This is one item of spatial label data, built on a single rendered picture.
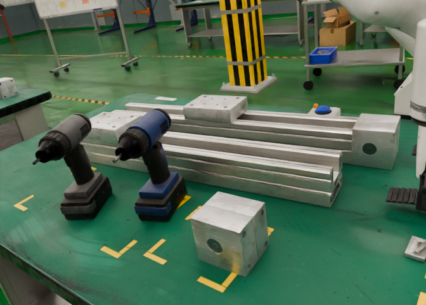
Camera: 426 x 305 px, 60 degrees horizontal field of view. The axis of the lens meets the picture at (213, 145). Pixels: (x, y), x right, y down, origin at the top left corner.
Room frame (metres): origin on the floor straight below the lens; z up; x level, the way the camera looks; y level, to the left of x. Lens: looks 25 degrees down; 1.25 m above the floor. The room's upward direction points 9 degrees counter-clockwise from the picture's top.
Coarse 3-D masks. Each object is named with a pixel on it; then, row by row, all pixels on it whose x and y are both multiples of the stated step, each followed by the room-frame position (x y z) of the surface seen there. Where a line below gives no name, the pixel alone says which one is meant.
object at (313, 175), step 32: (96, 160) 1.02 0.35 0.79; (128, 160) 0.94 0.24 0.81; (192, 160) 0.81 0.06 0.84; (224, 160) 0.76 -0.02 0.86; (256, 160) 0.72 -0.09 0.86; (288, 160) 0.74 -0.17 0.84; (320, 160) 0.70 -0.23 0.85; (256, 192) 0.71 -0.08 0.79; (288, 192) 0.67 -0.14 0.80; (320, 192) 0.64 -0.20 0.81
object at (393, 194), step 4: (392, 188) 0.61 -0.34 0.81; (396, 188) 0.61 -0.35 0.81; (400, 188) 0.61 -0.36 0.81; (392, 192) 0.60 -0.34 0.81; (396, 192) 0.60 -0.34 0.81; (388, 196) 0.59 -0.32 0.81; (392, 196) 0.59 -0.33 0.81; (396, 196) 0.59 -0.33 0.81; (388, 200) 0.58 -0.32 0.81; (392, 200) 0.58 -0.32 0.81; (396, 200) 0.58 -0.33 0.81
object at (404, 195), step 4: (404, 188) 0.61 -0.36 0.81; (408, 188) 0.60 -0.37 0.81; (400, 192) 0.60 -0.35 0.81; (404, 192) 0.60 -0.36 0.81; (408, 192) 0.59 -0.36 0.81; (400, 196) 0.58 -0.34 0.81; (404, 196) 0.58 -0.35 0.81; (408, 196) 0.58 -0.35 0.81; (400, 200) 0.57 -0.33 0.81; (404, 200) 0.57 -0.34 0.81; (408, 200) 0.57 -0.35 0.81
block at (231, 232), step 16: (208, 208) 0.55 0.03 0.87; (224, 208) 0.54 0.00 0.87; (240, 208) 0.54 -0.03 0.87; (256, 208) 0.53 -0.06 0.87; (192, 224) 0.53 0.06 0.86; (208, 224) 0.51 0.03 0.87; (224, 224) 0.50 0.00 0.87; (240, 224) 0.49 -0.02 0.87; (256, 224) 0.51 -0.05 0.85; (208, 240) 0.51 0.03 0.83; (224, 240) 0.49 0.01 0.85; (240, 240) 0.47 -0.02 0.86; (256, 240) 0.51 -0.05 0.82; (208, 256) 0.52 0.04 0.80; (224, 256) 0.49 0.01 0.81; (240, 256) 0.47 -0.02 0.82; (256, 256) 0.50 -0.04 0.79; (240, 272) 0.48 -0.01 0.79
